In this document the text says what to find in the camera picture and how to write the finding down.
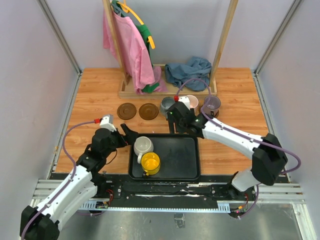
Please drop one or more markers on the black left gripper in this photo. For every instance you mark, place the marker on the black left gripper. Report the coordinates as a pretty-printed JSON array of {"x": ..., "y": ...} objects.
[{"x": 131, "y": 135}]

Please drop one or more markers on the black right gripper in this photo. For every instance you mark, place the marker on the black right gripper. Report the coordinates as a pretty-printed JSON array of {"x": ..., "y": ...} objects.
[{"x": 171, "y": 125}]

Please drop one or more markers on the white speckled mug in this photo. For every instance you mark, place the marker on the white speckled mug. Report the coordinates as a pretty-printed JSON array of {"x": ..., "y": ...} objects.
[{"x": 142, "y": 146}]

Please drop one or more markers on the brown wooden coaster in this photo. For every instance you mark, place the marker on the brown wooden coaster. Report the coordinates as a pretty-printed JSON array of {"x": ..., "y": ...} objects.
[
  {"x": 209, "y": 112},
  {"x": 126, "y": 111},
  {"x": 148, "y": 111}
]

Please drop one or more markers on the grey mug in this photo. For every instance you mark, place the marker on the grey mug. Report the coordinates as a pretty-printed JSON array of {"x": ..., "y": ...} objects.
[{"x": 165, "y": 104}]

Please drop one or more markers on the pink mug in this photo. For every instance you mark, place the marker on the pink mug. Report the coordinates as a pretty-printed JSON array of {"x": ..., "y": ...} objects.
[{"x": 193, "y": 102}]

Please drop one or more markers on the yellow mug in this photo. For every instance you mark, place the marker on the yellow mug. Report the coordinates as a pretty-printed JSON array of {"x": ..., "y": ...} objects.
[{"x": 150, "y": 163}]

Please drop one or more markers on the purple glass mug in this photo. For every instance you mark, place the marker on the purple glass mug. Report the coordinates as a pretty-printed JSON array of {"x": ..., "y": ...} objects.
[{"x": 212, "y": 102}]

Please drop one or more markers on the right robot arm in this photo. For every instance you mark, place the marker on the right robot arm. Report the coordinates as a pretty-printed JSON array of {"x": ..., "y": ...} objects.
[{"x": 266, "y": 154}]

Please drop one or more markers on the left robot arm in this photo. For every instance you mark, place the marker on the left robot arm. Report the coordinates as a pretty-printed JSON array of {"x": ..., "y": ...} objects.
[{"x": 46, "y": 220}]

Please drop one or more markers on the black plastic tray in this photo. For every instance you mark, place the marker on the black plastic tray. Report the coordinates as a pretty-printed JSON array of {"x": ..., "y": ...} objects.
[{"x": 179, "y": 158}]

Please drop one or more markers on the wooden clothes rack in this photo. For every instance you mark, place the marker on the wooden clothes rack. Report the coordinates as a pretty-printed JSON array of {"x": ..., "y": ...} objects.
[{"x": 126, "y": 89}]

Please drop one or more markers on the blue crumpled cloth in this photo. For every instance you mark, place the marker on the blue crumpled cloth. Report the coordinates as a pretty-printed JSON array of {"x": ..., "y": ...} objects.
[{"x": 195, "y": 68}]

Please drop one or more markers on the pink shirt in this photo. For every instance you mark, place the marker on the pink shirt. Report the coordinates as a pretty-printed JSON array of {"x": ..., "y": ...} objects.
[{"x": 132, "y": 50}]

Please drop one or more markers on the green garment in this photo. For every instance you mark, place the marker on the green garment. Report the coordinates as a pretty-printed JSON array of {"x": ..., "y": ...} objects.
[{"x": 147, "y": 37}]

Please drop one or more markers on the yellow clothes hanger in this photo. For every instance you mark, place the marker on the yellow clothes hanger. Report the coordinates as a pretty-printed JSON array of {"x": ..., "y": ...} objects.
[{"x": 129, "y": 10}]

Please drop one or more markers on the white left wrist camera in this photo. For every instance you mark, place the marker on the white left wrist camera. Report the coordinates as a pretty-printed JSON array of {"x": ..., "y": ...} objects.
[{"x": 106, "y": 122}]

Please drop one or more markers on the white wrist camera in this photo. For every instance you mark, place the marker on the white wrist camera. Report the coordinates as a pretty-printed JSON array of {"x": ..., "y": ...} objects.
[
  {"x": 106, "y": 122},
  {"x": 185, "y": 100}
]

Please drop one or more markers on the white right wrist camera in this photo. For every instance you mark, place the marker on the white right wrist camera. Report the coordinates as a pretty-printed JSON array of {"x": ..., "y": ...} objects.
[{"x": 185, "y": 100}]

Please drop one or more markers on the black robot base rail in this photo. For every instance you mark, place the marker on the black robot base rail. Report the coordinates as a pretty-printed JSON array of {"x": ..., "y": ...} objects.
[{"x": 203, "y": 193}]

